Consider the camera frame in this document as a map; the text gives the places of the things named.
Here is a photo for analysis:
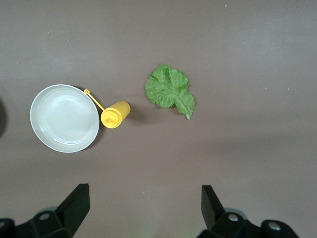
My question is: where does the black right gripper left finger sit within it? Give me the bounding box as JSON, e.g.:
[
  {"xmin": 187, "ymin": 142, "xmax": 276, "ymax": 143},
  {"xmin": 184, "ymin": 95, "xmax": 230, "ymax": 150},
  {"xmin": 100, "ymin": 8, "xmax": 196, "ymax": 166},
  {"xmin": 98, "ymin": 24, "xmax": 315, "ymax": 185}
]
[{"xmin": 0, "ymin": 183, "xmax": 90, "ymax": 238}]

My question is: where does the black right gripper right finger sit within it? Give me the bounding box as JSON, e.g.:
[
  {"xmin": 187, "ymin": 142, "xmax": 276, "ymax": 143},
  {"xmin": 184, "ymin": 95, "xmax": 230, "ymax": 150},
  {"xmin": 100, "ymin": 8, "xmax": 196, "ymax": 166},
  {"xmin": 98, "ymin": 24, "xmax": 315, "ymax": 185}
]
[{"xmin": 197, "ymin": 185, "xmax": 299, "ymax": 238}]

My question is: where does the yellow mustard squeeze bottle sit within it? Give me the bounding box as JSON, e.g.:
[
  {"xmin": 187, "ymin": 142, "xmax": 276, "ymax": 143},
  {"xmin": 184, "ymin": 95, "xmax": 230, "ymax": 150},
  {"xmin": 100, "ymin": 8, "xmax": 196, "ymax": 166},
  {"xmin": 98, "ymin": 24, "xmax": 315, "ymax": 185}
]
[{"xmin": 83, "ymin": 89, "xmax": 131, "ymax": 129}]

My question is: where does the green lettuce leaf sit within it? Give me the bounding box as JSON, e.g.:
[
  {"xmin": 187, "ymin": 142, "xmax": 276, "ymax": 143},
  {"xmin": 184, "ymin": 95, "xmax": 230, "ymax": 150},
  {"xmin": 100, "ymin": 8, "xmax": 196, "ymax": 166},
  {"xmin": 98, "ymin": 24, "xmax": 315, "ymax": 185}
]
[{"xmin": 144, "ymin": 64, "xmax": 196, "ymax": 121}]

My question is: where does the beige round plate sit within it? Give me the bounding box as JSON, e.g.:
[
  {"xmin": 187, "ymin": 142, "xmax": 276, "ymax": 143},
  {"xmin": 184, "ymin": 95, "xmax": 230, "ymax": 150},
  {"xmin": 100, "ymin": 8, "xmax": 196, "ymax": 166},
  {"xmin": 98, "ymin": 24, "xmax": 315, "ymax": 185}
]
[{"xmin": 29, "ymin": 84, "xmax": 100, "ymax": 153}]

